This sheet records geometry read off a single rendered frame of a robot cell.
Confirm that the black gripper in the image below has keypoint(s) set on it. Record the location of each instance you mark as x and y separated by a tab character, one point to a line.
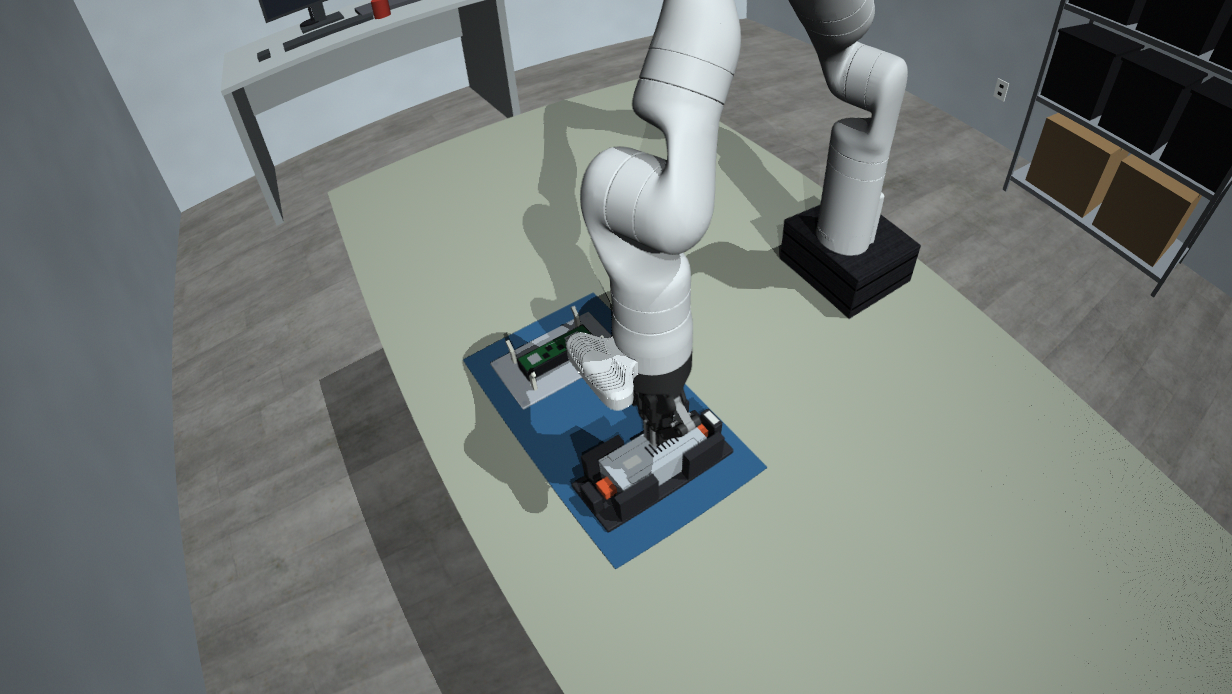
665	397

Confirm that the blue flat plate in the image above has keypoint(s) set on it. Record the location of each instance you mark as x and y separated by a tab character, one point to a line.
557	419

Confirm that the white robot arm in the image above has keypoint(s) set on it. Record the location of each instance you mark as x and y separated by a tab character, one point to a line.
631	200

